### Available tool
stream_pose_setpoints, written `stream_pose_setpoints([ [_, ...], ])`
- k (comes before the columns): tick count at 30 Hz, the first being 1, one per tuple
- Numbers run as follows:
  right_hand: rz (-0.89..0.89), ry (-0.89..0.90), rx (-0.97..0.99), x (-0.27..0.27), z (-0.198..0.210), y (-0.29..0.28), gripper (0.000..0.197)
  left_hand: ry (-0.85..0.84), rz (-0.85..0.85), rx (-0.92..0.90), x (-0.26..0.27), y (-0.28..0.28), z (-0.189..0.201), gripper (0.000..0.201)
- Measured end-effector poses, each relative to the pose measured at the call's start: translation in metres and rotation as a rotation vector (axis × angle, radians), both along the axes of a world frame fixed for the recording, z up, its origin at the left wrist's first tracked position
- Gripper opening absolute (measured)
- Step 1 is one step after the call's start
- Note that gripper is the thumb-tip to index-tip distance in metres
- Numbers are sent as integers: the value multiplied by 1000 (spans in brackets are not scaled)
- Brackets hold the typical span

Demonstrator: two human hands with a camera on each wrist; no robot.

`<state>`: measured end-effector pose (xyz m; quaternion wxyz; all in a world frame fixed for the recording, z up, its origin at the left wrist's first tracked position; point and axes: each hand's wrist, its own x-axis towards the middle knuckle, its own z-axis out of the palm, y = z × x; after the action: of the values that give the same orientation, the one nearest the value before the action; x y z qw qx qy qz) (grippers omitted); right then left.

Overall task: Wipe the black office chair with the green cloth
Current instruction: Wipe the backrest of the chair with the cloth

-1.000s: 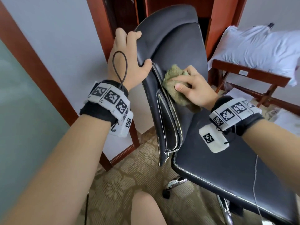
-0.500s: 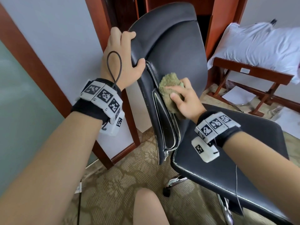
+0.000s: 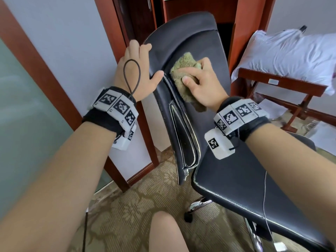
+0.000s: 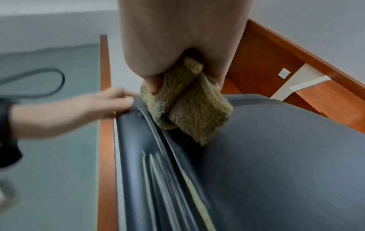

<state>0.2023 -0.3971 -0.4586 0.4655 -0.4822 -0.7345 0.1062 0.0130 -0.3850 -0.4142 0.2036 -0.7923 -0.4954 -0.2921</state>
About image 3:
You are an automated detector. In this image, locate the person's right hand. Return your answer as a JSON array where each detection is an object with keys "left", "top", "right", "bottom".
[{"left": 181, "top": 57, "right": 230, "bottom": 112}]

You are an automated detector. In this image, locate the person's left hand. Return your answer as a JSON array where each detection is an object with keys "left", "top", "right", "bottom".
[{"left": 113, "top": 40, "right": 165, "bottom": 102}]

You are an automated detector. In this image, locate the green cleaning cloth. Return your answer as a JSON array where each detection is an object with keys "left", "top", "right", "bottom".
[{"left": 169, "top": 52, "right": 207, "bottom": 112}]

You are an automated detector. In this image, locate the black leather chair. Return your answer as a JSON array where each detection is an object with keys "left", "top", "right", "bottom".
[{"left": 143, "top": 11, "right": 336, "bottom": 252}]

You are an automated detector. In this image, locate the person's right forearm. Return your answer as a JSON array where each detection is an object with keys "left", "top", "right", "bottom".
[{"left": 246, "top": 123, "right": 336, "bottom": 247}]

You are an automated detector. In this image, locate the person's left forearm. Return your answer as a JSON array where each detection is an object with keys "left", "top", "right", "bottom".
[{"left": 0, "top": 122, "right": 117, "bottom": 252}]

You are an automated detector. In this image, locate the person's right leg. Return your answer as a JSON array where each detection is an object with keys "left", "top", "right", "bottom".
[{"left": 149, "top": 211, "right": 190, "bottom": 252}]

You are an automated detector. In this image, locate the white marker right wristband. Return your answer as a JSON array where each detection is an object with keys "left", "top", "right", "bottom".
[{"left": 212, "top": 97, "right": 271, "bottom": 142}]

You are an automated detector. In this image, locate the white marker wristband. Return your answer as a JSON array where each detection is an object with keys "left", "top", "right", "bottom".
[
  {"left": 83, "top": 86, "right": 140, "bottom": 138},
  {"left": 212, "top": 97, "right": 271, "bottom": 142}
]

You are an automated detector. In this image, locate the white marker left wristband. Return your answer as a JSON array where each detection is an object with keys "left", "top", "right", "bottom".
[{"left": 83, "top": 86, "right": 140, "bottom": 138}]

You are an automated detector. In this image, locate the white paper sheet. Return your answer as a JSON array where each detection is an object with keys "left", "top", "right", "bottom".
[{"left": 257, "top": 98, "right": 288, "bottom": 120}]

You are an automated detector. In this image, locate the wooden luggage rack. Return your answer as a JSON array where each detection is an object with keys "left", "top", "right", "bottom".
[{"left": 231, "top": 68, "right": 336, "bottom": 133}]

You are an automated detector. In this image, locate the white pillow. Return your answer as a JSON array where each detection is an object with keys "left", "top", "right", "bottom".
[{"left": 231, "top": 29, "right": 336, "bottom": 95}]

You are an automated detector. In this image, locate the frosted glass panel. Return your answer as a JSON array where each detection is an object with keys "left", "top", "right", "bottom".
[{"left": 0, "top": 39, "right": 113, "bottom": 218}]

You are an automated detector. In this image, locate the thin black cable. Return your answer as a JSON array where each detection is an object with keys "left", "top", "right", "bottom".
[
  {"left": 262, "top": 170, "right": 275, "bottom": 245},
  {"left": 123, "top": 58, "right": 141, "bottom": 98}
]

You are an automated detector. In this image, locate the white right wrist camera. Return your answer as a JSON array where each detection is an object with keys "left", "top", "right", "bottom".
[{"left": 204, "top": 127, "right": 236, "bottom": 160}]

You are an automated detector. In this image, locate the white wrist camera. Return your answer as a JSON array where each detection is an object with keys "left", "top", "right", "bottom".
[
  {"left": 112, "top": 125, "right": 137, "bottom": 151},
  {"left": 204, "top": 127, "right": 236, "bottom": 160}
]

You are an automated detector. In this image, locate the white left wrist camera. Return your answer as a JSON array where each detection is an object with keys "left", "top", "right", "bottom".
[{"left": 112, "top": 125, "right": 137, "bottom": 151}]

